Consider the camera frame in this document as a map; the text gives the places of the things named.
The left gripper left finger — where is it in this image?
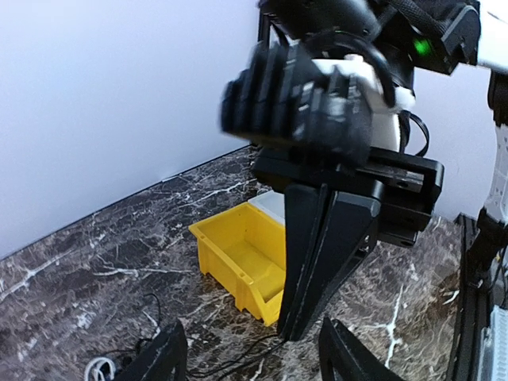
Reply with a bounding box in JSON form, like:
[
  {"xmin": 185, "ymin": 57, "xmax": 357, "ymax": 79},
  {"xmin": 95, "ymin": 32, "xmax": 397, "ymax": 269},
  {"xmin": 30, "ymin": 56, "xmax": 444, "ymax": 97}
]
[{"xmin": 114, "ymin": 320, "xmax": 187, "ymax": 381}]

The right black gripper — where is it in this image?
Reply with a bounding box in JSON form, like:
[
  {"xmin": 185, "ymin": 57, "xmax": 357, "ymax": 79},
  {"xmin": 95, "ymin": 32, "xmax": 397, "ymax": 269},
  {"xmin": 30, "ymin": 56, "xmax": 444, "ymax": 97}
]
[{"xmin": 252, "ymin": 148, "xmax": 445, "ymax": 341}]

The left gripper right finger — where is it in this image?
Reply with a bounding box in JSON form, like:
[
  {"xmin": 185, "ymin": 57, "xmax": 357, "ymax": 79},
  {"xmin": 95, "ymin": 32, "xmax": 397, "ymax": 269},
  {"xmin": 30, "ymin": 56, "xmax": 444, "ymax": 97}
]
[{"xmin": 318, "ymin": 317, "xmax": 403, "ymax": 381}]

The white translucent bin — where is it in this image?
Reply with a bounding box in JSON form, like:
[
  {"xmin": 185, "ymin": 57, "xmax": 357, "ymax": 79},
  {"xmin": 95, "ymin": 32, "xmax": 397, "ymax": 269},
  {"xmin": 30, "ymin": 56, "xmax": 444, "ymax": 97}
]
[{"xmin": 248, "ymin": 190, "xmax": 285, "ymax": 226}]

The thin black cable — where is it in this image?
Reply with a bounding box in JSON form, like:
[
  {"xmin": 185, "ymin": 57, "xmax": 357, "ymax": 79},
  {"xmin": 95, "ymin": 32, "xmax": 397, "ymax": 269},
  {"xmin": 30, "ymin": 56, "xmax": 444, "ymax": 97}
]
[{"xmin": 130, "ymin": 292, "xmax": 287, "ymax": 378}]

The white cable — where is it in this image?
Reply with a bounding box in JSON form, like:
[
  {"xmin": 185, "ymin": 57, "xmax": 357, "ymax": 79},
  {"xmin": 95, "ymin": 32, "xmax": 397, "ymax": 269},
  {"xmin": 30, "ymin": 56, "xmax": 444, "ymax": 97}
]
[{"xmin": 83, "ymin": 356, "xmax": 118, "ymax": 381}]

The yellow bin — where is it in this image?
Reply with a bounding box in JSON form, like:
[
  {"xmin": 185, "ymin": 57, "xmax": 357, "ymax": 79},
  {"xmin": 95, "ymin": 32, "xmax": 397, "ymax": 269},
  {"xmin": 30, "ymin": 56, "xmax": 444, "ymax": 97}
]
[{"xmin": 189, "ymin": 202, "xmax": 286, "ymax": 326}]

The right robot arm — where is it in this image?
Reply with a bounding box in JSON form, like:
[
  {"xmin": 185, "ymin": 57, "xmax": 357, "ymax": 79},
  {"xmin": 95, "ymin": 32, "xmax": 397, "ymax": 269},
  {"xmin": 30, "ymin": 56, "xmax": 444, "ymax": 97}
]
[{"xmin": 221, "ymin": 1, "xmax": 507, "ymax": 341}]

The white slotted cable duct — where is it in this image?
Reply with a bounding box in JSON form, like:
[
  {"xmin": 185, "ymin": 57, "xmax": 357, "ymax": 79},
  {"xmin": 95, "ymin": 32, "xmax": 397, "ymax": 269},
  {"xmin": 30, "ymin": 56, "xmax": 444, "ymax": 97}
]
[{"xmin": 477, "ymin": 306, "xmax": 508, "ymax": 381}]

